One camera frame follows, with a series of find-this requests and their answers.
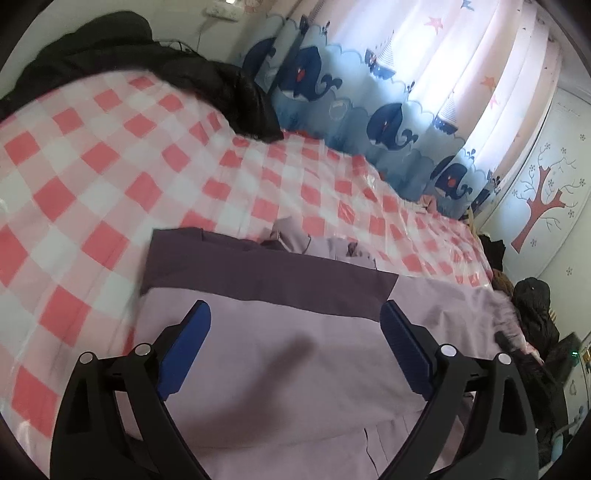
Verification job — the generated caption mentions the lilac and purple jacket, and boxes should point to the lilac and purple jacket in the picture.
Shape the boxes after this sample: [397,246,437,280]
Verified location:
[134,228,525,479]

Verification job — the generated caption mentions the black clothes pile bed end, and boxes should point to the black clothes pile bed end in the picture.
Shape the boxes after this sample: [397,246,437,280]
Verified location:
[479,235,581,467]

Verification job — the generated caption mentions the pink checkered bed sheet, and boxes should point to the pink checkered bed sheet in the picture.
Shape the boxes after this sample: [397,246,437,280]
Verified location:
[1,71,491,470]

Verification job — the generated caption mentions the blue whale print curtain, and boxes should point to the blue whale print curtain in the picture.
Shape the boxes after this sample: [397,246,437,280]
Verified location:
[238,0,562,218]

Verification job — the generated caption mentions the black coat near curtain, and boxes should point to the black coat near curtain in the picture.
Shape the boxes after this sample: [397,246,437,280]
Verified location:
[1,11,283,143]

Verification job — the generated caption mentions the red tree wall decal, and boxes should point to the red tree wall decal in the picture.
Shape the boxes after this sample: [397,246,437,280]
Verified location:
[511,142,586,253]

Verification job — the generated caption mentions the white wall power strip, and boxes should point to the white wall power strip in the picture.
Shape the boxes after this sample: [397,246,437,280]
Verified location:
[205,2,243,22]

